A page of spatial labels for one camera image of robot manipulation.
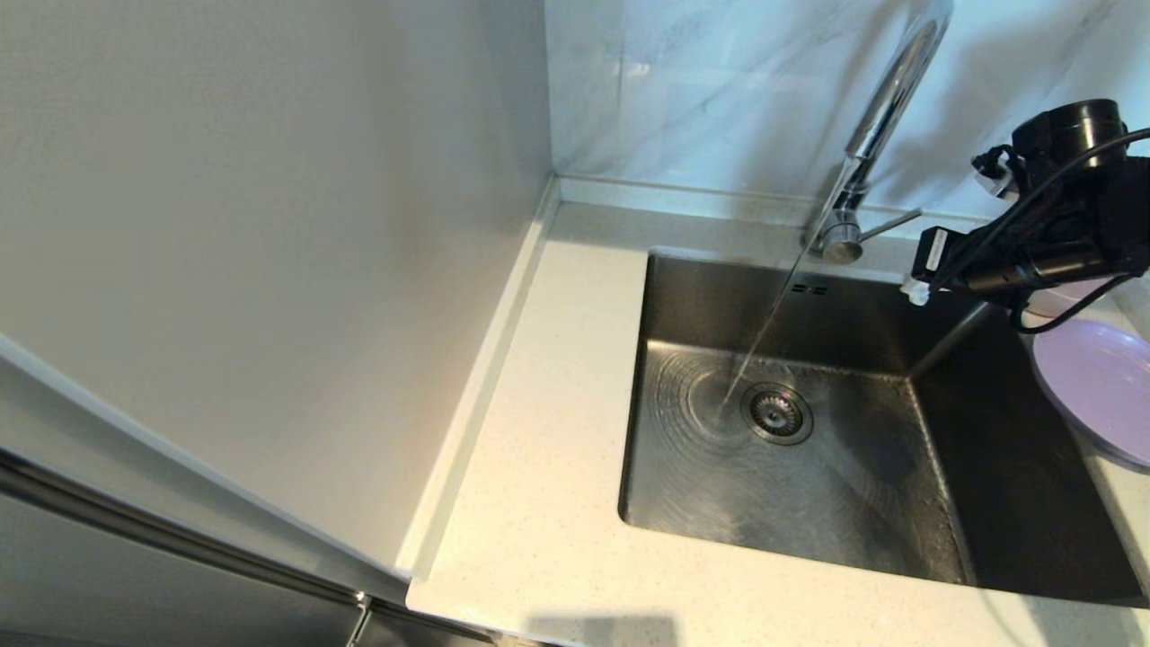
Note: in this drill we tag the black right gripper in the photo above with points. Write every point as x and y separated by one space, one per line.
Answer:
1069 243

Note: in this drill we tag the pink bowl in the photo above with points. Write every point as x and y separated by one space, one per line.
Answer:
1065 296

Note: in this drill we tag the chrome kitchen faucet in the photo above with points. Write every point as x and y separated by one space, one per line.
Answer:
889 99

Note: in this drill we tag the purple plate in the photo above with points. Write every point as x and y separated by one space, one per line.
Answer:
1101 386

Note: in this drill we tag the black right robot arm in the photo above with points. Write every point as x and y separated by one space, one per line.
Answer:
1074 139

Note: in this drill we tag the stainless steel sink basin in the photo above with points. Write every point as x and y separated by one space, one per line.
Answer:
809 512

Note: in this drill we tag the running water stream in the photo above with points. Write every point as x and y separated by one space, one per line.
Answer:
760 332

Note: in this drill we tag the round metal drain strainer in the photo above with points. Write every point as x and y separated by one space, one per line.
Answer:
778 413

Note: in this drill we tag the white tall cabinet side panel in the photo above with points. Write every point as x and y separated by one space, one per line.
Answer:
269 225

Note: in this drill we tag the chrome door trim bar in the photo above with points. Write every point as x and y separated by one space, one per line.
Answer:
180 541

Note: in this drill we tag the grey steel appliance door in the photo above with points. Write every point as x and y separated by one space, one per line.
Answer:
135 602

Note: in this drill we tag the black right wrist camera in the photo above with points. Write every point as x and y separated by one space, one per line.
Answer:
934 256

